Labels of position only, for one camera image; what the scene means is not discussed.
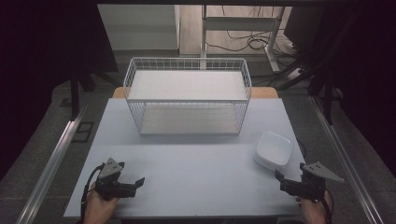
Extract white cabinet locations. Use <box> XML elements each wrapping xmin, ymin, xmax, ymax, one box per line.
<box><xmin>97</xmin><ymin>4</ymin><xmax>181</xmax><ymax>52</ymax></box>

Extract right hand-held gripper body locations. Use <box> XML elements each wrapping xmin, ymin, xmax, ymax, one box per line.
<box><xmin>279</xmin><ymin>161</ymin><xmax>346</xmax><ymax>203</ymax></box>

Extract dark monitor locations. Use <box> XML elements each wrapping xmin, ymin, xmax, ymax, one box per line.
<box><xmin>283</xmin><ymin>6</ymin><xmax>316</xmax><ymax>50</ymax></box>

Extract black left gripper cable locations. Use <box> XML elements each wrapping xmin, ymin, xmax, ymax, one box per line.
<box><xmin>79</xmin><ymin>163</ymin><xmax>106</xmax><ymax>224</ymax></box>

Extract black floor socket cover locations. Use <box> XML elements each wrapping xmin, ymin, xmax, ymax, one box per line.
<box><xmin>72</xmin><ymin>120</ymin><xmax>95</xmax><ymax>144</ymax></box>

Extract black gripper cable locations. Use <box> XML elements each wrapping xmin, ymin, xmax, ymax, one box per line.
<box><xmin>320</xmin><ymin>188</ymin><xmax>334</xmax><ymax>224</ymax></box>
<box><xmin>79</xmin><ymin>163</ymin><xmax>106</xmax><ymax>224</ymax></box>

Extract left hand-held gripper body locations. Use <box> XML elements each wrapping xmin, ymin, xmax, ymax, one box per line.
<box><xmin>94</xmin><ymin>157</ymin><xmax>138</xmax><ymax>202</ymax></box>

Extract wooden table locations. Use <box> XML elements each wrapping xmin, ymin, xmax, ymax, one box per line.
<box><xmin>111</xmin><ymin>86</ymin><xmax>280</xmax><ymax>100</ymax></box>

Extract white metal desk frame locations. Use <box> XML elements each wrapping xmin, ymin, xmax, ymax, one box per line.
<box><xmin>200</xmin><ymin>4</ymin><xmax>286</xmax><ymax>74</ymax></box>

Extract black floor cables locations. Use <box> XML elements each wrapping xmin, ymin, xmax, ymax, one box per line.
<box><xmin>206</xmin><ymin>5</ymin><xmax>298</xmax><ymax>61</ymax></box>

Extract white wire two-tier rack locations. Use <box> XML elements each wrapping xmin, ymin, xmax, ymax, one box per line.
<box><xmin>122</xmin><ymin>57</ymin><xmax>252</xmax><ymax>136</ymax></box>

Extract white square plate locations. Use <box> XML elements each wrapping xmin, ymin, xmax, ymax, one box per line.
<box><xmin>253</xmin><ymin>151</ymin><xmax>283</xmax><ymax>172</ymax></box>
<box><xmin>256</xmin><ymin>130</ymin><xmax>295</xmax><ymax>167</ymax></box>

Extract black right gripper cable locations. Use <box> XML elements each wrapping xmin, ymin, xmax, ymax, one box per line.
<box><xmin>320</xmin><ymin>188</ymin><xmax>334</xmax><ymax>224</ymax></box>

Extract white power strip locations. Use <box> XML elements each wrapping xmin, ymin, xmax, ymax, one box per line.
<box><xmin>286</xmin><ymin>66</ymin><xmax>304</xmax><ymax>82</ymax></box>

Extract person's right hand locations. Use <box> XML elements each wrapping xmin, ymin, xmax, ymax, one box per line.
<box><xmin>295</xmin><ymin>189</ymin><xmax>332</xmax><ymax>224</ymax></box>

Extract person's left hand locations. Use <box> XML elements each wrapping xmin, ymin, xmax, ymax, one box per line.
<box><xmin>83</xmin><ymin>182</ymin><xmax>121</xmax><ymax>224</ymax></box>

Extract aluminium rail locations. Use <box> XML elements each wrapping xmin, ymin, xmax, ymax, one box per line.
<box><xmin>309</xmin><ymin>95</ymin><xmax>386</xmax><ymax>224</ymax></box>
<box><xmin>15</xmin><ymin>102</ymin><xmax>89</xmax><ymax>224</ymax></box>

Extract black metal stand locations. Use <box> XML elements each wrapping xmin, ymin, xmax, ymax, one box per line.
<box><xmin>69</xmin><ymin>61</ymin><xmax>95</xmax><ymax>122</ymax></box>

